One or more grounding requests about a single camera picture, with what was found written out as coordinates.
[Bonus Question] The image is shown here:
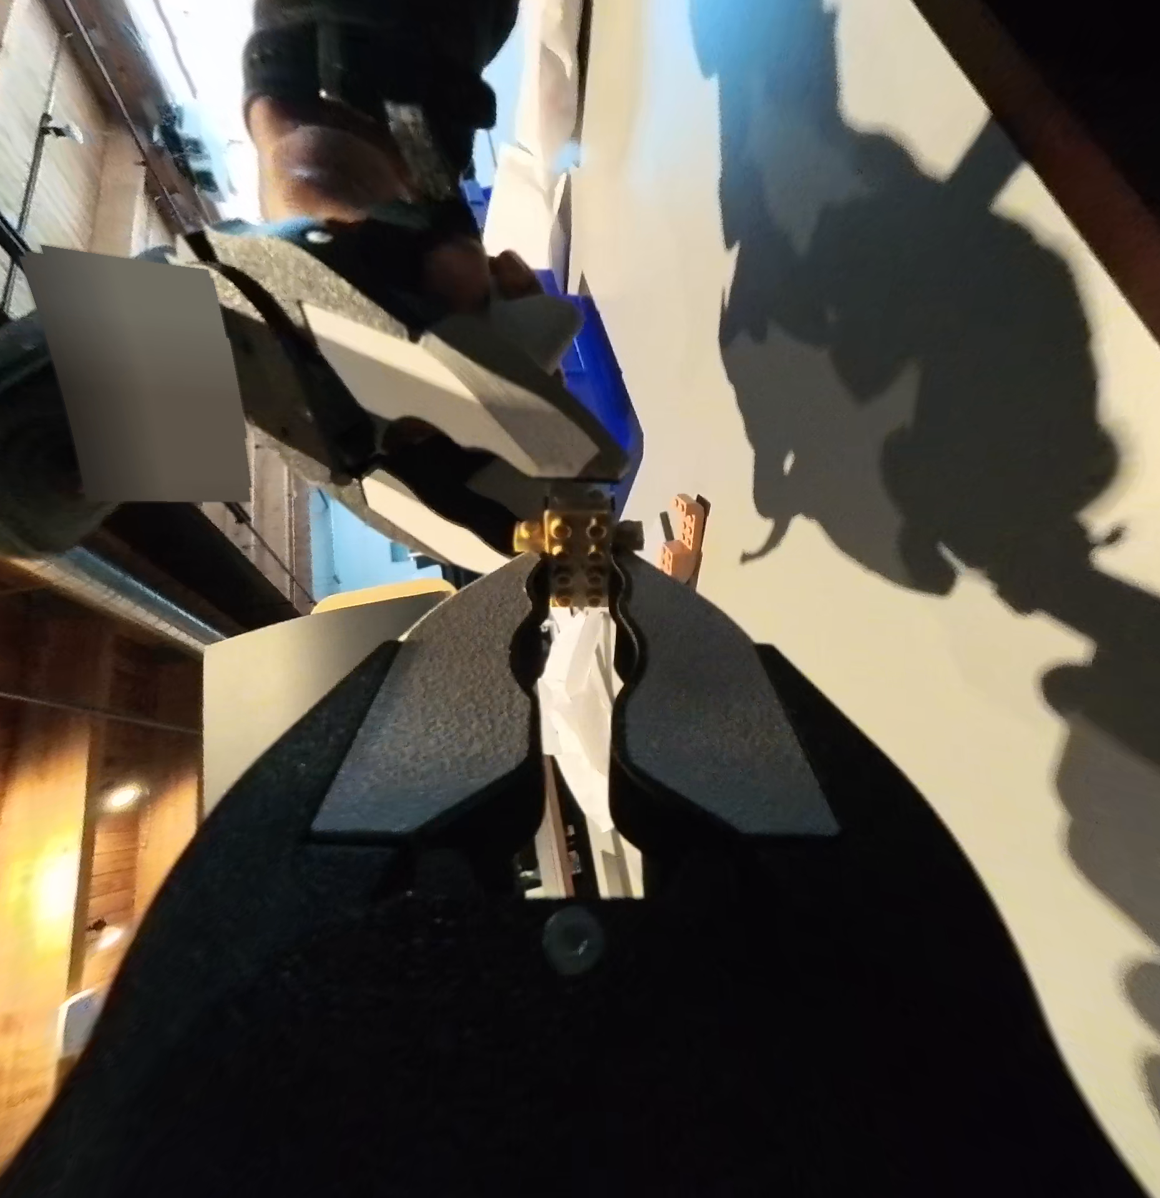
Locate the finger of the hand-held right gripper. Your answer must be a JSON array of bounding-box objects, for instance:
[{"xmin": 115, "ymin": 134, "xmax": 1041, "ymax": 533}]
[
  {"xmin": 359, "ymin": 458, "xmax": 548, "ymax": 574},
  {"xmin": 298, "ymin": 293, "xmax": 632, "ymax": 483}
]

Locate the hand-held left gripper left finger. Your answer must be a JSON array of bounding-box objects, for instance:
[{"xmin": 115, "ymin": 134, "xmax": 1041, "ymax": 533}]
[{"xmin": 311, "ymin": 552, "xmax": 555, "ymax": 839}]

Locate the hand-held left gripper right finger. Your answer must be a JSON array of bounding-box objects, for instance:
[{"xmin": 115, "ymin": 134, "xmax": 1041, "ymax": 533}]
[{"xmin": 606, "ymin": 547, "xmax": 841, "ymax": 843}]

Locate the gold toy brick assembly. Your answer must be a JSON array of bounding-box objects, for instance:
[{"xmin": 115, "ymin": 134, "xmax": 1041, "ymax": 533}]
[{"xmin": 514, "ymin": 487, "xmax": 639, "ymax": 610}]

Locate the orange toy brick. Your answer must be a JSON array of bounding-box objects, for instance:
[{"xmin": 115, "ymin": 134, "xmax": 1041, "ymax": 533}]
[{"xmin": 656, "ymin": 492, "xmax": 712, "ymax": 591}]

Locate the white desk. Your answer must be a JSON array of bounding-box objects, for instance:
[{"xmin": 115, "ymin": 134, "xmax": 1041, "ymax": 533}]
[{"xmin": 561, "ymin": 0, "xmax": 1160, "ymax": 1198}]

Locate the person's right hand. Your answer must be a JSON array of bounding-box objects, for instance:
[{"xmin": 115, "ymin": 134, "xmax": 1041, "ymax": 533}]
[{"xmin": 247, "ymin": 94, "xmax": 548, "ymax": 319}]

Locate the black board with yellow edge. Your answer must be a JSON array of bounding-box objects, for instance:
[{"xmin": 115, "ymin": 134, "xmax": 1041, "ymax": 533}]
[{"xmin": 312, "ymin": 577, "xmax": 454, "ymax": 616}]

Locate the white crumpled cloth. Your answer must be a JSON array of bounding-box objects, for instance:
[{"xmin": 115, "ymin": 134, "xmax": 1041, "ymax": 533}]
[{"xmin": 537, "ymin": 606, "xmax": 639, "ymax": 830}]

